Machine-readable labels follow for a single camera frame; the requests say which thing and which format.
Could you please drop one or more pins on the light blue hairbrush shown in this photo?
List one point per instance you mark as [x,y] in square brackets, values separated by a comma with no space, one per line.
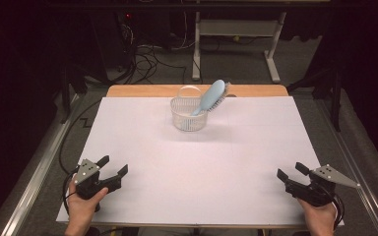
[210,96]

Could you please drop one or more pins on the aluminium floor rail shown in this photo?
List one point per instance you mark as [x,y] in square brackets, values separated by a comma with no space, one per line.
[361,154]
[36,170]

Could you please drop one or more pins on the white plastic mesh basket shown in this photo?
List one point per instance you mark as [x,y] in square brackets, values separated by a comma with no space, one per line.
[187,119]

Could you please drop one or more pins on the person's left hand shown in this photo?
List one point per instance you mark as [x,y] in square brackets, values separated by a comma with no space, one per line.
[82,209]

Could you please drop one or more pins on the white table cover board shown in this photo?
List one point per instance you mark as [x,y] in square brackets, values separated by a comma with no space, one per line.
[203,170]

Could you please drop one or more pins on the small yellow-green ball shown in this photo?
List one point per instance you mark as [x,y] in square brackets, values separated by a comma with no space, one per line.
[236,38]

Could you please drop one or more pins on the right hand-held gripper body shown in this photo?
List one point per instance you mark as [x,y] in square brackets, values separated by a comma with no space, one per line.
[321,185]

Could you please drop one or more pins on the white metal desk frame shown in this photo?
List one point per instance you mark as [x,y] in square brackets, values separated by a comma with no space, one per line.
[236,28]

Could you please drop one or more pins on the dark round table grommet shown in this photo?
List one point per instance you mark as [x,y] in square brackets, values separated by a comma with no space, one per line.
[233,95]

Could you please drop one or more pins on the black metal stand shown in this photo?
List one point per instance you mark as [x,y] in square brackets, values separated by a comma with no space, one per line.
[333,88]
[70,85]

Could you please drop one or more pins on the black computer tower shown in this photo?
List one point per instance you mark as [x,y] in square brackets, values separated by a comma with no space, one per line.
[111,36]

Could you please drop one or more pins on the person's right hand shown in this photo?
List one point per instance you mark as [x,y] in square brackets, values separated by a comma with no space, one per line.
[320,218]

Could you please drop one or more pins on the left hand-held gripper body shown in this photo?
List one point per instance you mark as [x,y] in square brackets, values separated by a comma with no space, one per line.
[88,183]

